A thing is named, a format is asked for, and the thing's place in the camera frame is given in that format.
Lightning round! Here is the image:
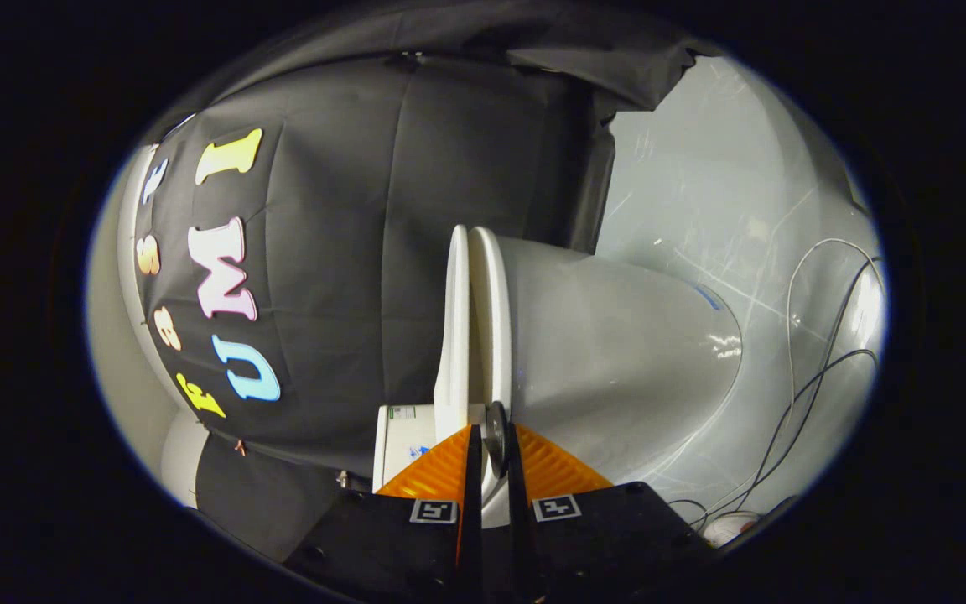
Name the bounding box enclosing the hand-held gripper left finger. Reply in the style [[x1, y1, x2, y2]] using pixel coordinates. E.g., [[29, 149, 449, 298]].
[[286, 424, 485, 604]]

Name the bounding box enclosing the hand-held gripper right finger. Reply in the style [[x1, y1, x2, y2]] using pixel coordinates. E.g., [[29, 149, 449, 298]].
[[503, 422, 715, 604]]

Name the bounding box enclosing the black round lid lifter tab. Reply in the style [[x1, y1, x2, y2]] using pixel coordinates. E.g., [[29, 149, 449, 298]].
[[485, 401, 512, 480]]

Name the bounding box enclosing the white toilet lid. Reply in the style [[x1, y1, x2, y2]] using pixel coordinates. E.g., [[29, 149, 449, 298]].
[[434, 224, 486, 443]]

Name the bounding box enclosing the white ceramic toilet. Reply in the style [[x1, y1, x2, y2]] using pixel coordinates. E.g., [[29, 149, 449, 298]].
[[371, 235, 745, 531]]

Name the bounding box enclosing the black backdrop cloth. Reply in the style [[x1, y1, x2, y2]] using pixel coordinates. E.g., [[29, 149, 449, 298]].
[[132, 0, 699, 565]]

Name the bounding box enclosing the thin black floor cable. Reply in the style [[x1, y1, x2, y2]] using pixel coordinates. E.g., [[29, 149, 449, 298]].
[[666, 255, 884, 531]]

